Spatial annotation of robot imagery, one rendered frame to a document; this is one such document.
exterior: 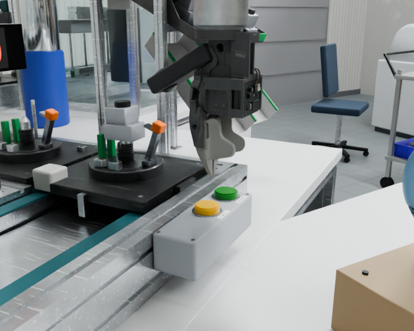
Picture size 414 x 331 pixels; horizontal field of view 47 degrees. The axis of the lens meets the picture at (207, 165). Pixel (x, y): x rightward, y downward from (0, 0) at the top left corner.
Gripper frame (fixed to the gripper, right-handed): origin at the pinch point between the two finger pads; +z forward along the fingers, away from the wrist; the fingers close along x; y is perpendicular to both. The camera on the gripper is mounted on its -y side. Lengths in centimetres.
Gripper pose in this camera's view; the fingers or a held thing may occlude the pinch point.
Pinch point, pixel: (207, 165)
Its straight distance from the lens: 72.6
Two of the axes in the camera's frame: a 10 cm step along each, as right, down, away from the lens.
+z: 0.0, 9.5, 3.0
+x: 4.5, -2.7, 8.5
